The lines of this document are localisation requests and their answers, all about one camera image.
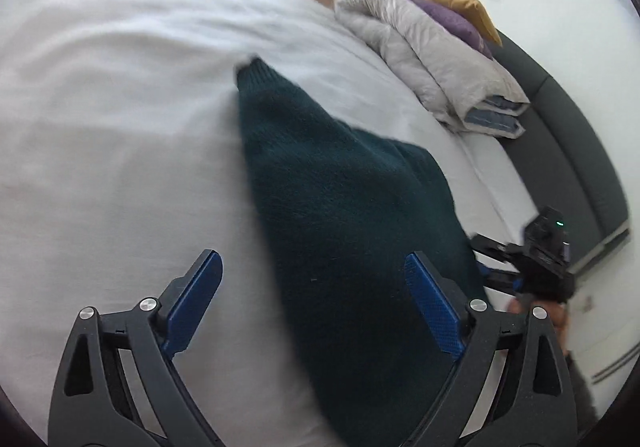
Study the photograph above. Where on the dark green knitted sweater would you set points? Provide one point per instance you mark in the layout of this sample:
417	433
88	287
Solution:
340	227

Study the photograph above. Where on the person's right hand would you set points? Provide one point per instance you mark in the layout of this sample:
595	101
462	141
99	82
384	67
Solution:
559	319

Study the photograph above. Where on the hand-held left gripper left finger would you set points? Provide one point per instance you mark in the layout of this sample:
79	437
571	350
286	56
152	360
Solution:
195	297

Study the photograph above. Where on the purple pillow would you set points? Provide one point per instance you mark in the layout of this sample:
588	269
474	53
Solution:
455	22

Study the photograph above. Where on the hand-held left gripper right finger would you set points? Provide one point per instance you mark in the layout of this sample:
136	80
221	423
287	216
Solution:
432	302

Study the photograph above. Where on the folded grey quilt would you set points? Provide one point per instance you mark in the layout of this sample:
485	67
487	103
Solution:
415	42

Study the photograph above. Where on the dark grey padded headboard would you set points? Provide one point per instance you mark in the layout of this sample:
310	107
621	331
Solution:
565	127

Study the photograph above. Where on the yellow pillow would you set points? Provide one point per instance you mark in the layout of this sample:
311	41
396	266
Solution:
470	7

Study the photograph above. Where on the white mattress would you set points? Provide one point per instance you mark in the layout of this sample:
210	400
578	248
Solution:
495	177

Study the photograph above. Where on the white bed duvet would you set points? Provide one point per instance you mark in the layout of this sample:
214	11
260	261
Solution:
125	127

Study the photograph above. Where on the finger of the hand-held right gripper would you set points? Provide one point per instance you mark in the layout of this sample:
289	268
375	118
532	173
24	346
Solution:
495	246
497	279

